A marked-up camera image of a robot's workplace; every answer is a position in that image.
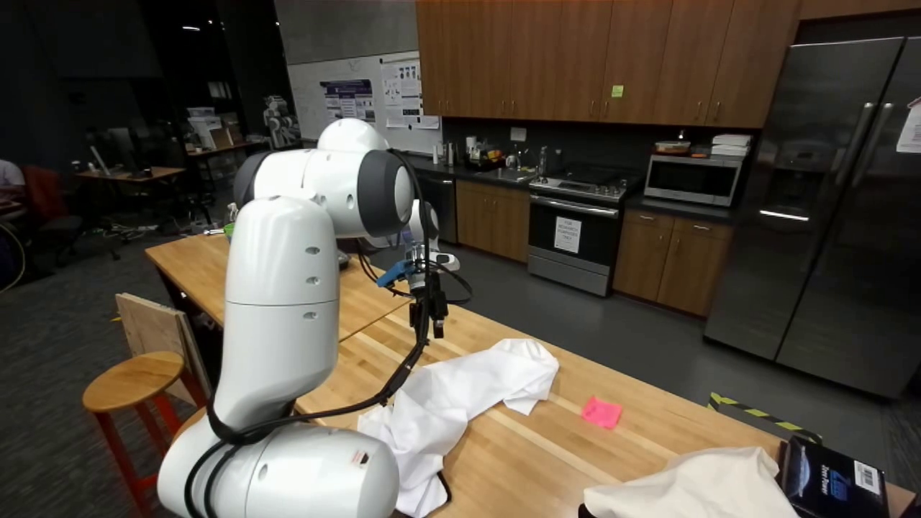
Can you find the brown wooden wall cabinets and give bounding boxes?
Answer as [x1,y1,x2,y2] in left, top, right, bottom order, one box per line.
[414,0,804,131]

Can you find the white paper on refrigerator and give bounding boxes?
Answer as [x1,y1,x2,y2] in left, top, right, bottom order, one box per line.
[893,99,921,155]

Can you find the stainless steel oven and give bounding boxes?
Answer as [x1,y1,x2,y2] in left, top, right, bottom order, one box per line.
[525,177,632,299]

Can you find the silver microwave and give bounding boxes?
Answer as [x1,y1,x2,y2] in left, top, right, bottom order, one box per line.
[643,149,747,211]

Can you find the yellow black floor tape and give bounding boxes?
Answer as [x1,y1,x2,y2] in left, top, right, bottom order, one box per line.
[708,390,827,447]

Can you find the white linen cloth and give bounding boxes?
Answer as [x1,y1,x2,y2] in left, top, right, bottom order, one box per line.
[354,334,563,518]

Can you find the plywood board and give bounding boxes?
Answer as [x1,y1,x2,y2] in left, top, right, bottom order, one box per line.
[112,292,214,407]

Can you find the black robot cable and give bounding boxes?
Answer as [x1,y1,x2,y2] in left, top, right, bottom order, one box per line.
[183,161,437,518]

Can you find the black box with blue print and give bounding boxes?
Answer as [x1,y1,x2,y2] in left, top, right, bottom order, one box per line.
[775,431,891,518]

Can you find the cream cloth bag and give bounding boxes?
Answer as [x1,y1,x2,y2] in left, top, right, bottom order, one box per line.
[578,443,804,518]

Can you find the stainless steel refrigerator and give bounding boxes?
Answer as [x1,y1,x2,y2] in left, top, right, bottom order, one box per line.
[704,11,921,401]

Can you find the white paper on oven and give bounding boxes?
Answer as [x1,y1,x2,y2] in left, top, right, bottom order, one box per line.
[552,213,584,257]

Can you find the round wooden stool red legs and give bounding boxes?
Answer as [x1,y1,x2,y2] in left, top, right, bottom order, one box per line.
[82,349,200,518]

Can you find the background wooden desk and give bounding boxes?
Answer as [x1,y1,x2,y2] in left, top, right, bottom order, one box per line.
[82,164,191,234]

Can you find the wide wooden base cabinet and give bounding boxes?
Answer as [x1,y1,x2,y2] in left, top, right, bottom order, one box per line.
[453,180,532,266]

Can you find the wooden base cabinet two doors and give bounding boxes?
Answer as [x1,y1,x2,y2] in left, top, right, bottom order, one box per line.
[610,204,737,319]

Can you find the stack of white plates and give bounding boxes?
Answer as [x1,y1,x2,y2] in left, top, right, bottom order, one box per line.
[708,131,754,158]

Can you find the white wall poster board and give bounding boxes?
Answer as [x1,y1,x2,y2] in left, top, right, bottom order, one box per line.
[286,49,447,161]

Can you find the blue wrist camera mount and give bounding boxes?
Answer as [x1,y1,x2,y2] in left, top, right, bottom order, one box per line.
[375,257,417,292]

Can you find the pink sticky note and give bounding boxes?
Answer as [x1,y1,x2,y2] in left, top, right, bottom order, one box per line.
[578,395,624,431]

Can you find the black dishwasher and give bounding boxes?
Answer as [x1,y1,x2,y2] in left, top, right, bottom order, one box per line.
[414,171,460,249]

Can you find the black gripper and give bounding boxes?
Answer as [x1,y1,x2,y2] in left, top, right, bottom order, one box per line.
[410,260,453,345]

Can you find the red office chair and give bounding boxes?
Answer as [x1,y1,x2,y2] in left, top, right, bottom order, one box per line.
[24,161,88,263]

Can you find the background shelf with items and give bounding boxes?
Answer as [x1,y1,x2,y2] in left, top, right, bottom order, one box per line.
[184,93,291,161]

